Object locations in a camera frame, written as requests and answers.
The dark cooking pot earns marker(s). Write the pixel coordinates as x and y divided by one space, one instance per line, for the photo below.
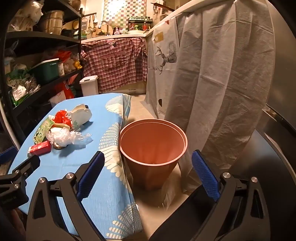
68 33

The red plastic bag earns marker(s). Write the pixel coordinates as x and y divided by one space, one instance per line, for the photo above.
61 117

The grey metal appliance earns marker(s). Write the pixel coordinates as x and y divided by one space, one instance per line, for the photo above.
281 69

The white labelled jar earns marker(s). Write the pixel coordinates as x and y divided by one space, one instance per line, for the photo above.
61 68

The white paper cup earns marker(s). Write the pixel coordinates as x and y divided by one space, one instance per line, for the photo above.
81 114

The blue patterned tablecloth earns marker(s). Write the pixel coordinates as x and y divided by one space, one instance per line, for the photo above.
69 164

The white bowl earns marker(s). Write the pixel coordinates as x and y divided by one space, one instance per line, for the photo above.
136 32

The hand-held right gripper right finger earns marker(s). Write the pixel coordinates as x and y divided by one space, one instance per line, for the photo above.
205 176

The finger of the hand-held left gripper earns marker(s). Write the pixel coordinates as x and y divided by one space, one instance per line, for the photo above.
25 168
8 154

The red plaid shirt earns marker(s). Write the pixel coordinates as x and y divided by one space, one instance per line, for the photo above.
111 66

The wooden cutting board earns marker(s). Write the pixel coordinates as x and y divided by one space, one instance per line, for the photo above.
110 30

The orange red packaging bag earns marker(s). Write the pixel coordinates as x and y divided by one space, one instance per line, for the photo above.
62 55

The hanging kitchen utensils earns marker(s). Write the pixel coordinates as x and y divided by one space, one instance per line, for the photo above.
93 22

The grey cloth cover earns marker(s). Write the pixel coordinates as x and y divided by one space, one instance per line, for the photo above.
219 81

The green storage box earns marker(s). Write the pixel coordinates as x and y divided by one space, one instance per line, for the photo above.
46 70

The clear plastic bag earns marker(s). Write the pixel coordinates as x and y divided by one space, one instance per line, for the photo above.
67 137

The chrome kitchen faucet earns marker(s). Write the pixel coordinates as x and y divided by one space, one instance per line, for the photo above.
104 23

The stacked steel pots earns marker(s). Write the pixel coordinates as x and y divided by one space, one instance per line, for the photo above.
52 23

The white pedal bin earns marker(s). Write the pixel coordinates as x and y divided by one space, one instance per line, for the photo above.
90 87

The small pink red bottle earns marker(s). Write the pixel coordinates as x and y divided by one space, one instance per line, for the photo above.
116 31

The small brown scrap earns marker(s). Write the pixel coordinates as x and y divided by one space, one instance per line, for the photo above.
57 146

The green packaged food bags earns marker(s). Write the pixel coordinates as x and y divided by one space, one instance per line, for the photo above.
17 90

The black metal shelf rack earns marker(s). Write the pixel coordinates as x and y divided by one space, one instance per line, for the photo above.
41 39

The bag of garlic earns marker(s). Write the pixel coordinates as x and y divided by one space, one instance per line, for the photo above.
69 65

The deer printed cloth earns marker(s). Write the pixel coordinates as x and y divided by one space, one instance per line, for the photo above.
161 76

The pink plastic bin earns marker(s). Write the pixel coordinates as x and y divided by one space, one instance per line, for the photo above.
152 148

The red white rice sack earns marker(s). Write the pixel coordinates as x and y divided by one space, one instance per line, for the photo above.
63 91

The white plastic bag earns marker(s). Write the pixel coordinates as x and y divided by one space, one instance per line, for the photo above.
30 11

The yellow plastic toy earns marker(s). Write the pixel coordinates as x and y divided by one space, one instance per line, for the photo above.
77 64

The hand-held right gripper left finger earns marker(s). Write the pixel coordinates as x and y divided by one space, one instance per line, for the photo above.
90 175

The green white printed packet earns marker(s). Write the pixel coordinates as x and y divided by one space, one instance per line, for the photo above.
42 130

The white kitchen counter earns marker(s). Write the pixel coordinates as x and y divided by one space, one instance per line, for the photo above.
129 36

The red carton box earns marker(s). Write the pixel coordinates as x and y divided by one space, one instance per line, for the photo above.
39 148

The black spice rack with bottles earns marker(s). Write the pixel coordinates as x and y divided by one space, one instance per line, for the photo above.
138 23

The dark wooden stick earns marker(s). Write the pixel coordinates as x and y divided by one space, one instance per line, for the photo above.
161 6

